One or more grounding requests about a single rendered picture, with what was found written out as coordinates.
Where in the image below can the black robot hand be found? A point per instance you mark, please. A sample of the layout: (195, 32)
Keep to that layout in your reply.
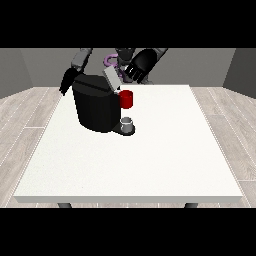
(67, 80)
(142, 62)

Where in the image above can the black coffee machine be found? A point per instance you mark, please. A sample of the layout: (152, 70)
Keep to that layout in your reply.
(95, 105)

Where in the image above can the pale grey machine lid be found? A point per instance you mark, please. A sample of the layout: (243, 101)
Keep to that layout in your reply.
(112, 78)

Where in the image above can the red pod holder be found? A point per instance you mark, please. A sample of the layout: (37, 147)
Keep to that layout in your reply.
(126, 99)

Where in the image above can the grey robot trunk purple rings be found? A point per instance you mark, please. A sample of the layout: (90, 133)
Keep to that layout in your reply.
(124, 54)

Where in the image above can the small grey cup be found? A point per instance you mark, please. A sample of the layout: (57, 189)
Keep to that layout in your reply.
(127, 124)

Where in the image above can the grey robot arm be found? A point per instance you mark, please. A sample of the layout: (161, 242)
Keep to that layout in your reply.
(81, 59)
(160, 51)

